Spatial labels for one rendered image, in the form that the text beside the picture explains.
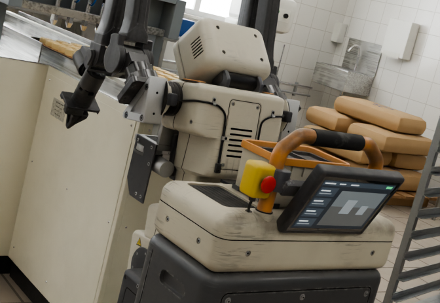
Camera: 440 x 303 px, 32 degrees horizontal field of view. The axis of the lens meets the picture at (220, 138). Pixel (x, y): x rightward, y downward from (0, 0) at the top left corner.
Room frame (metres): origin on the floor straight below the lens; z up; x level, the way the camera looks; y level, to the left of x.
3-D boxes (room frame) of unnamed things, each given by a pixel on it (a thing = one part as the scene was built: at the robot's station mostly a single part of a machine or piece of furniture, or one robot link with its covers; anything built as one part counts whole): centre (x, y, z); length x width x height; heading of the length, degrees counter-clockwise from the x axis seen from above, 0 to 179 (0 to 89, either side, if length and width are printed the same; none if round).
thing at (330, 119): (6.60, -1.06, 0.49); 0.72 x 0.42 x 0.15; 127
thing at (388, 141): (6.15, -1.36, 0.49); 0.72 x 0.42 x 0.15; 132
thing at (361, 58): (7.28, -1.06, 0.91); 1.00 x 0.36 x 1.11; 37
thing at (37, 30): (3.15, 0.60, 0.87); 2.01 x 0.03 x 0.07; 39
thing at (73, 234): (2.58, 0.33, 0.45); 0.70 x 0.34 x 0.90; 39
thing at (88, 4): (2.86, 0.59, 1.07); 0.06 x 0.03 x 0.18; 39
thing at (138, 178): (2.01, 0.08, 0.77); 0.28 x 0.16 x 0.22; 129
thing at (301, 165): (1.69, -0.18, 0.87); 0.23 x 0.15 x 0.11; 129
